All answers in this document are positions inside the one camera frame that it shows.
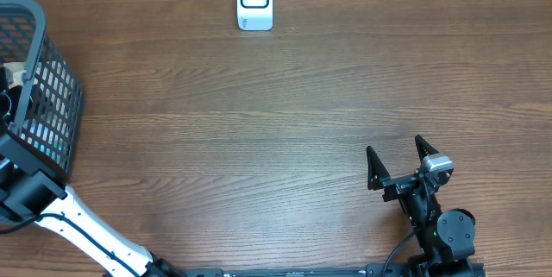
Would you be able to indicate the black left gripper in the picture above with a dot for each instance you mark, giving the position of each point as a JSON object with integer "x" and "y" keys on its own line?
{"x": 13, "y": 92}

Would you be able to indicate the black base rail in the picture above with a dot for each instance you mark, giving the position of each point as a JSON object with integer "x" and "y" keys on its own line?
{"x": 302, "y": 272}

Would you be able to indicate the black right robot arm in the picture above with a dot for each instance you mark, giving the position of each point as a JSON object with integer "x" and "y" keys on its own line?
{"x": 441, "y": 242}

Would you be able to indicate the black mesh basket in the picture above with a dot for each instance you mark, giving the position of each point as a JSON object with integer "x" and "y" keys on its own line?
{"x": 36, "y": 165}

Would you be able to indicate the white barcode scanner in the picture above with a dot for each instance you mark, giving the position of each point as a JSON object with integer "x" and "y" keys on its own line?
{"x": 254, "y": 15}

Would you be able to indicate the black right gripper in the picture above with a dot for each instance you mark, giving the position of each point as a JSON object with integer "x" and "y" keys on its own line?
{"x": 398, "y": 186}

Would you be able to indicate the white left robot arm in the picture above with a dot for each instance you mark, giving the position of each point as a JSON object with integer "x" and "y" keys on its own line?
{"x": 70, "y": 217}

